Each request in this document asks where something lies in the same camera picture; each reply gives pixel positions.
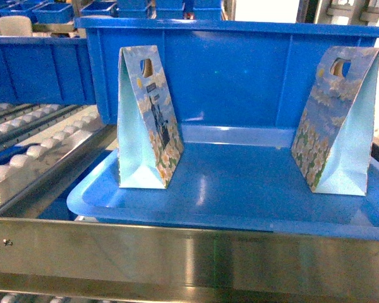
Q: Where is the white roller conveyor track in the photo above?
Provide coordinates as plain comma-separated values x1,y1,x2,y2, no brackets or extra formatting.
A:
0,112,104,210

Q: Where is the blue bin on left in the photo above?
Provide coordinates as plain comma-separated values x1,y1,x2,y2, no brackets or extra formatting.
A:
0,36,95,105

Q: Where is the steel front rack rail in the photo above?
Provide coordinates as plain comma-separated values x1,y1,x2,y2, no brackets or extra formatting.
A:
0,218,379,302

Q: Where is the blue plastic tray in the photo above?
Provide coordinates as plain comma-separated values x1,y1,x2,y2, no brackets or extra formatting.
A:
67,127,379,241

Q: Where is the large blue plastic bin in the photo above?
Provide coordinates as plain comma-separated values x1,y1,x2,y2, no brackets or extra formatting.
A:
75,17,379,128

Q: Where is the flower gift bag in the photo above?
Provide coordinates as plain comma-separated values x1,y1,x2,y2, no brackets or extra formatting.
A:
117,45,184,189
291,46,379,196

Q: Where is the grey chair backrest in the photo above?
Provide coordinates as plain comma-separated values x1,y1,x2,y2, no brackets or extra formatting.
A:
0,15,33,37

